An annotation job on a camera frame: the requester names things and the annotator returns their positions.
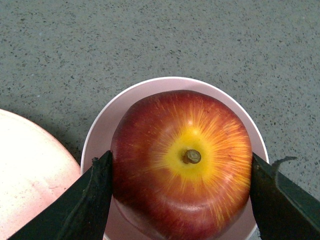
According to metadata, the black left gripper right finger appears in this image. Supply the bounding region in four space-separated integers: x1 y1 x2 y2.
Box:
250 154 320 240

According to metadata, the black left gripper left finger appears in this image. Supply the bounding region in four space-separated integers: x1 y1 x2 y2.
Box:
10 151 112 240

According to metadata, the light pink bowl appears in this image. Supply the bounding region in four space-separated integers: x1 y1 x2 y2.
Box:
80 76 269 240

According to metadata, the red apple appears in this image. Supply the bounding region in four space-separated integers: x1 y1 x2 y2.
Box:
110 90 252 240

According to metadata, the pink round plate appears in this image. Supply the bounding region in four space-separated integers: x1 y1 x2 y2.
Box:
0 109 81 240

